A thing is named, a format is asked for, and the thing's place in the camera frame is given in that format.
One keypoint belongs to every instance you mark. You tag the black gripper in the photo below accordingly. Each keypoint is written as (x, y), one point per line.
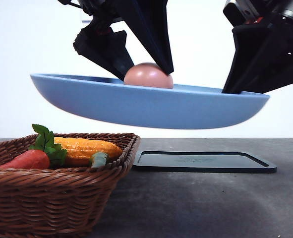
(263, 58)
(146, 20)

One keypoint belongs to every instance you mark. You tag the pink brown egg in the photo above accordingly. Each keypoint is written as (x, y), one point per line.
(147, 74)

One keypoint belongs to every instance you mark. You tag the blue round plate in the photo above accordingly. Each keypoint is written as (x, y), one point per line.
(110, 101)

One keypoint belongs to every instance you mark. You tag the brown wicker basket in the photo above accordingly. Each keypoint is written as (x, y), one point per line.
(65, 202)

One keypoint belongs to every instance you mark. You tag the black rectangular tray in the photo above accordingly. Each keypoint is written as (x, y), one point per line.
(200, 161)

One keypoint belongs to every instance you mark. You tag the yellow toy corn cob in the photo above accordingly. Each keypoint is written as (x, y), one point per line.
(80, 151)

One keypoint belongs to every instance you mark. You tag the green toy vegetable stem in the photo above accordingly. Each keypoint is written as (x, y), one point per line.
(99, 159)

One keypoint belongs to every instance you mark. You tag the red orange toy carrot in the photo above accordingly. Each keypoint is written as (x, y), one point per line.
(45, 154)

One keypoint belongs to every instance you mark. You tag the white wall power socket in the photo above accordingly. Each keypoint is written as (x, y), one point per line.
(86, 18)

